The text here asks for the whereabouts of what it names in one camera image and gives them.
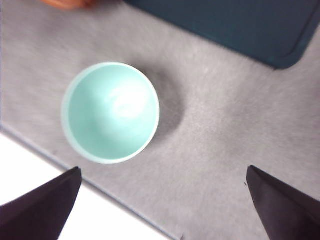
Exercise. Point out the dark rectangular tray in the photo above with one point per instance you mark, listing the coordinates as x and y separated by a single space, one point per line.
225 25

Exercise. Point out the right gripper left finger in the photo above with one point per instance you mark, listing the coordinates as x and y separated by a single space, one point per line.
37 212

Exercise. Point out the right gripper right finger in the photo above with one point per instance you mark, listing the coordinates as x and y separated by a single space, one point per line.
287 212

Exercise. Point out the brown wicker basket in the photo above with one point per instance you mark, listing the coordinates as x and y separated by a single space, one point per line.
75 3

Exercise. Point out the teal ribbed bowl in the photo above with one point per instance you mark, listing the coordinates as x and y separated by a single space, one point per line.
110 112

